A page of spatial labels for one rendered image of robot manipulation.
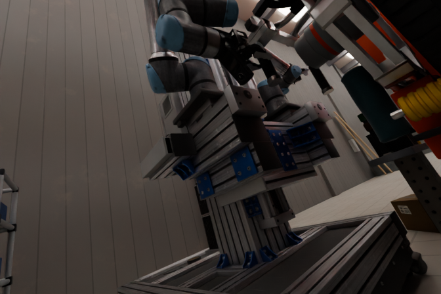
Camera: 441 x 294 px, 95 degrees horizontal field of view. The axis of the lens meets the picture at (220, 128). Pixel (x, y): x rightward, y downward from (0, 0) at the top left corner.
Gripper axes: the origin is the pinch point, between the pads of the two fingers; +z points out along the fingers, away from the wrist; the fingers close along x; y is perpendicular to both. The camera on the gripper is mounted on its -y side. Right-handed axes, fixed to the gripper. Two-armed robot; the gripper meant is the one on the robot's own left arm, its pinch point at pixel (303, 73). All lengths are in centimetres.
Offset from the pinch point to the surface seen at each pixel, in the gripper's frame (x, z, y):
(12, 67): -178, -242, -122
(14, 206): -84, -203, 49
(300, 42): 61, -79, 30
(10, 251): -80, -203, 75
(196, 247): -189, -64, 136
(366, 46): 56, -25, 22
